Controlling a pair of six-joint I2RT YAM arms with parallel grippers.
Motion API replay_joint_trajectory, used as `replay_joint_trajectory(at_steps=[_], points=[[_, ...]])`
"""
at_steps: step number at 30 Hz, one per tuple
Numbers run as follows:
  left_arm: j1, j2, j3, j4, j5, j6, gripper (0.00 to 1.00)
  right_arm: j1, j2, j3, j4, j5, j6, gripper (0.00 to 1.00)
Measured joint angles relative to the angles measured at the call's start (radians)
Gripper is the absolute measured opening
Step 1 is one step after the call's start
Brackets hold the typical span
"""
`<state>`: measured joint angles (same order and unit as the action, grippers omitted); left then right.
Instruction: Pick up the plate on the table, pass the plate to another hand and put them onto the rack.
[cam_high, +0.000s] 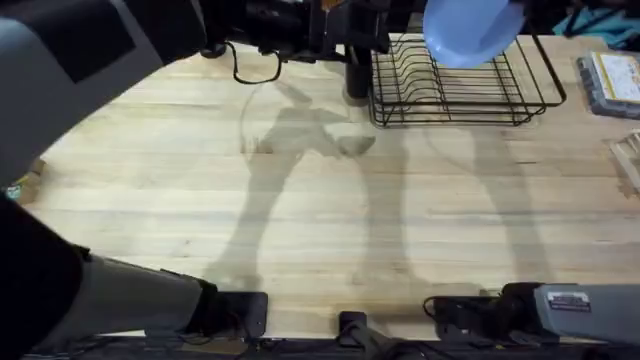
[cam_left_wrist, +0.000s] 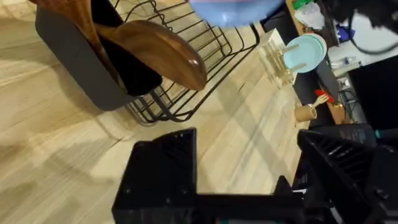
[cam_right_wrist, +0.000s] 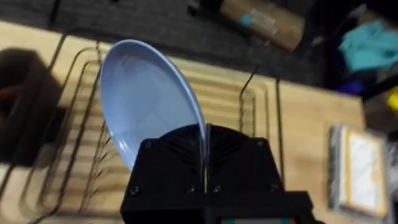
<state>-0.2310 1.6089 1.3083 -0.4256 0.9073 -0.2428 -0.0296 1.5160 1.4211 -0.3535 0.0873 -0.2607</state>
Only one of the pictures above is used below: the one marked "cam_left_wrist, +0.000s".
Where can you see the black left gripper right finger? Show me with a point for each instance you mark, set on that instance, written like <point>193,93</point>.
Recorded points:
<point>351,174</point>

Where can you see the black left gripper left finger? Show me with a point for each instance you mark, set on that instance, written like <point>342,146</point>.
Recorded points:
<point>161,174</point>

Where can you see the pale teal plate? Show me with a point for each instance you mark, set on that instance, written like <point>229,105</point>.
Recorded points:
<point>306,53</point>

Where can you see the white plate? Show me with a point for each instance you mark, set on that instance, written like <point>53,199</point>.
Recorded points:
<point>324,45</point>

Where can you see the small wooden peg rack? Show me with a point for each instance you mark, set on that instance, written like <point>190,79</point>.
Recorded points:
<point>273,59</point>

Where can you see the blue plate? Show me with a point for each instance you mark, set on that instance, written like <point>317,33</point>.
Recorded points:
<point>233,11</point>

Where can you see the small pale wooden spoon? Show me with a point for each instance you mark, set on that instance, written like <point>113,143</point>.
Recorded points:
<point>320,100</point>

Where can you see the red utensil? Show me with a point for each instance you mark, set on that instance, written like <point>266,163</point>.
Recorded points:
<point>323,93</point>

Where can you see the wooden spoon with wide bowl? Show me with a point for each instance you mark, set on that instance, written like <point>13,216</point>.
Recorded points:
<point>155,49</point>

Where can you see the dark grey cutlery holder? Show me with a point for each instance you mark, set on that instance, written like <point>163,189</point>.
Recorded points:
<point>77,62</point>

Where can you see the white plastic bag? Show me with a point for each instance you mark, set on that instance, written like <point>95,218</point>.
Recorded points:
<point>311,15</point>

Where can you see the green object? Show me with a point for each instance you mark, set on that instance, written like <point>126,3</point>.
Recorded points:
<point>301,3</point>

